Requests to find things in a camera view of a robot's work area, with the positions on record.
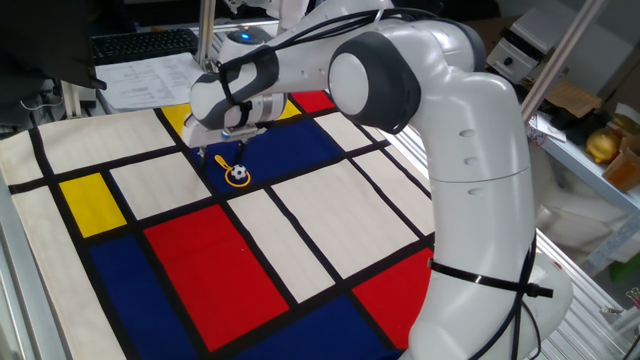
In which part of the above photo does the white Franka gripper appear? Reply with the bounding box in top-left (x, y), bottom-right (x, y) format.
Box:
top-left (180, 113), bottom-right (269, 164)

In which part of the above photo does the yellow bubble ring wand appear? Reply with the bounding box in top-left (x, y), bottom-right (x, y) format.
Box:
top-left (213, 154), bottom-right (252, 189)

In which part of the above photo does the stack of printed papers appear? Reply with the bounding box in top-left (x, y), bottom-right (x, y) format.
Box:
top-left (94, 52), bottom-right (207, 113)

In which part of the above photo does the Mondrian pattern cloth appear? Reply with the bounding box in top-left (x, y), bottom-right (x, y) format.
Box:
top-left (0, 89), bottom-right (436, 360)

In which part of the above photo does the black computer keyboard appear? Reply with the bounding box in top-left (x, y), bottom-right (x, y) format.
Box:
top-left (91, 28), bottom-right (200, 66)

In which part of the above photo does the black monitor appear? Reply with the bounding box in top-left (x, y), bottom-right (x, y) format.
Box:
top-left (0, 0), bottom-right (108, 92)

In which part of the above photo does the white box with knob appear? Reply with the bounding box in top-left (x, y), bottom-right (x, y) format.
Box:
top-left (485, 8), bottom-right (547, 85)

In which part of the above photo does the brown perforated cardboard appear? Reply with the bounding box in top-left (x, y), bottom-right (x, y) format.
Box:
top-left (542, 79), bottom-right (604, 120)

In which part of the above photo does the white plastic bag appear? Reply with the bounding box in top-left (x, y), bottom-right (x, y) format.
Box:
top-left (529, 149), bottom-right (640, 264)

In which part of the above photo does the grey metal shelf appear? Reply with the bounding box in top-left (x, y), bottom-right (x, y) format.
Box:
top-left (539, 134), bottom-right (640, 276)

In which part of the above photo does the golden figurine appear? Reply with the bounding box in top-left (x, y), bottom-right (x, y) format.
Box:
top-left (585, 127), bottom-right (622, 164)

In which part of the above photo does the orange translucent box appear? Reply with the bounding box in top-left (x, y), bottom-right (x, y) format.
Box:
top-left (602, 134), bottom-right (640, 194)

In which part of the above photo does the green object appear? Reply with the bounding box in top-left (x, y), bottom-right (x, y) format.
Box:
top-left (607, 252), bottom-right (640, 284)

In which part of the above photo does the upright aluminium profile post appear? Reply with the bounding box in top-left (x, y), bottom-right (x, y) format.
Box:
top-left (196, 0), bottom-right (218, 74)

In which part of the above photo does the short aluminium profile post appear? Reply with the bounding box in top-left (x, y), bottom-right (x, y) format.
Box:
top-left (61, 79), bottom-right (84, 120)

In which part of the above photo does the slanted aluminium profile post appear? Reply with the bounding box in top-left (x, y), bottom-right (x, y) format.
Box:
top-left (519, 0), bottom-right (609, 122)

